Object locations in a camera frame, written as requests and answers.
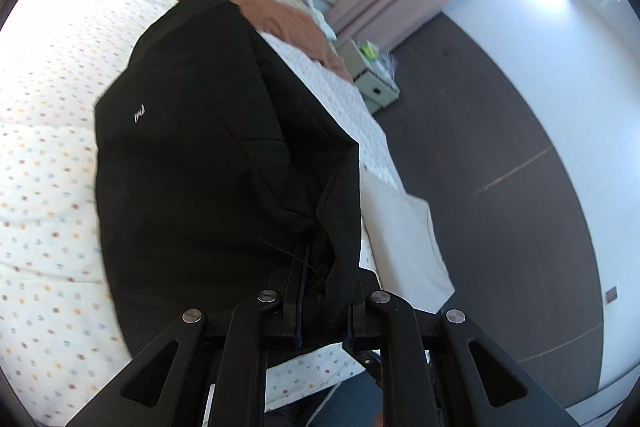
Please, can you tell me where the black button-up shirt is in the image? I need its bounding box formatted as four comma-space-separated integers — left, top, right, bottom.
94, 0, 360, 353

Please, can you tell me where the folded cream blanket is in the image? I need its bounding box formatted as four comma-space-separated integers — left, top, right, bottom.
360, 169, 454, 313

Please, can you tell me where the white bedside drawer cabinet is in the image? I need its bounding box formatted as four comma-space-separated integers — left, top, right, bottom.
337, 39, 400, 114

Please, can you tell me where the green item on cabinet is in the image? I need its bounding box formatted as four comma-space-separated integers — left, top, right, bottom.
359, 41, 380, 62

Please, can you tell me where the white polka dot bedsheet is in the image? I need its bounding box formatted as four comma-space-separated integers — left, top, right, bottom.
0, 0, 407, 425

